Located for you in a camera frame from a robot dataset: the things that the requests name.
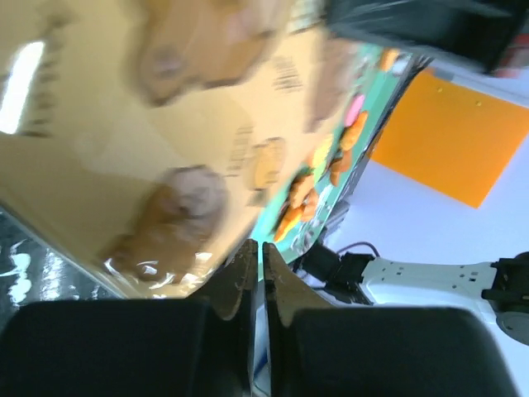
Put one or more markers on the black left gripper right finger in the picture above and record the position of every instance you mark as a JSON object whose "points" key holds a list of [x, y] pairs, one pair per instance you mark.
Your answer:
{"points": [[317, 349]]}

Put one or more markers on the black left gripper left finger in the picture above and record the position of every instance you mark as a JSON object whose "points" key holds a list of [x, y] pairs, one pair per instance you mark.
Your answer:
{"points": [[202, 345]]}

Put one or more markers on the bear print tin lid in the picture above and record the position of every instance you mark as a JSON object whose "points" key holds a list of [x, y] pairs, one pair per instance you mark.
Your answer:
{"points": [[141, 139]]}

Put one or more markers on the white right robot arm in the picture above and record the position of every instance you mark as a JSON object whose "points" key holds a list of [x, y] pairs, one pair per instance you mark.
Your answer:
{"points": [[496, 292]]}

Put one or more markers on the orange star cookie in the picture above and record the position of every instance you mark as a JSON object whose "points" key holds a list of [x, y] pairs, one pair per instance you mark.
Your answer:
{"points": [[290, 219]]}

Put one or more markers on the orange flower swirl cookie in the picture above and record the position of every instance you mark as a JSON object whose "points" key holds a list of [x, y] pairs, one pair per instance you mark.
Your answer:
{"points": [[341, 163]]}

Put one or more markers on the orange fish shaped cookie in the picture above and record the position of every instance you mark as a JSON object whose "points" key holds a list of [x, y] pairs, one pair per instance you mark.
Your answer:
{"points": [[351, 134]]}

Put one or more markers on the pink macaron cookie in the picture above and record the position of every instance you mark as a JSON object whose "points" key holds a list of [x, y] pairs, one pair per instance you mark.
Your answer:
{"points": [[353, 109]]}

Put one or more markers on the orange plastic folder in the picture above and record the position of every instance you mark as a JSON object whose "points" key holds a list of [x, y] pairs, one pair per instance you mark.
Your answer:
{"points": [[452, 139]]}

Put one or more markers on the mint green floral tray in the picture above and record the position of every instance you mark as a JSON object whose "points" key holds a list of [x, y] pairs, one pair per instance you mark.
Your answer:
{"points": [[382, 91]]}

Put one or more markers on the orange cookie far tray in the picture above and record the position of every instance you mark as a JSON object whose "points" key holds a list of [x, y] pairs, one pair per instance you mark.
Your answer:
{"points": [[387, 59]]}

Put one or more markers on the red small box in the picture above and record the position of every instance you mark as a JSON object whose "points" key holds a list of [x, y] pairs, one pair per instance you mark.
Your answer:
{"points": [[514, 59]]}

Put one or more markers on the black binder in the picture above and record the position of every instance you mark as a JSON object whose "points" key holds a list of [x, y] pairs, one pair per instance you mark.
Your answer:
{"points": [[473, 34]]}

